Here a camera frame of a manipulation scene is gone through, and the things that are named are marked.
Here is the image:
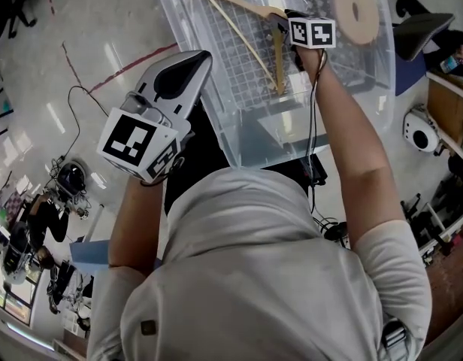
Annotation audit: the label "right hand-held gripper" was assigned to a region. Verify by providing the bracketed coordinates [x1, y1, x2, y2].
[277, 8, 337, 71]

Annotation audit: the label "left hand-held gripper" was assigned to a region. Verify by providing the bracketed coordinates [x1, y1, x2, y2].
[95, 50, 213, 184]

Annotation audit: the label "wooden clothes hanger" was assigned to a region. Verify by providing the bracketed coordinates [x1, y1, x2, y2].
[195, 0, 292, 96]

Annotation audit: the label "clear plastic storage bin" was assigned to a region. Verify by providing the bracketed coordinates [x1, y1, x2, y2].
[150, 0, 398, 171]

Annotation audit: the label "person's left forearm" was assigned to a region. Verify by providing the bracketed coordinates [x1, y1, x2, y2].
[107, 177, 167, 278]

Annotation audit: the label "person's right forearm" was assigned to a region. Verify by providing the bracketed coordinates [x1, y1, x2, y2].
[302, 47, 407, 252]

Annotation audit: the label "tan tape roll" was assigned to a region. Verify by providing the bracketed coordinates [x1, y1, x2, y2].
[333, 0, 380, 46]

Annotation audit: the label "person's legs in black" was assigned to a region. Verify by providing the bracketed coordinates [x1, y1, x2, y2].
[163, 99, 311, 218]

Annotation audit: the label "black round floor device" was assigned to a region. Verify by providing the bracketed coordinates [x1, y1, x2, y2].
[56, 159, 89, 199]

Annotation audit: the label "white round carrier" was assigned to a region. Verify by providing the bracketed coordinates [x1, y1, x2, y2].
[403, 103, 441, 154]

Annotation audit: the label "wooden cabinet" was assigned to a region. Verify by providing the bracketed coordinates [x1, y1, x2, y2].
[425, 69, 463, 162]

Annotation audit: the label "checkered board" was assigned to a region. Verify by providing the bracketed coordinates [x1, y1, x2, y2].
[4, 192, 28, 217]

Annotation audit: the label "person's white shirt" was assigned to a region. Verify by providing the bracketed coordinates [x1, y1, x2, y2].
[86, 167, 434, 361]

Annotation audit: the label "black floor cable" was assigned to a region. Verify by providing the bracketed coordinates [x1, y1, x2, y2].
[50, 85, 109, 165]

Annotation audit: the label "grey strap buckle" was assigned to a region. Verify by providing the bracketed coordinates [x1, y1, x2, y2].
[381, 320, 407, 350]

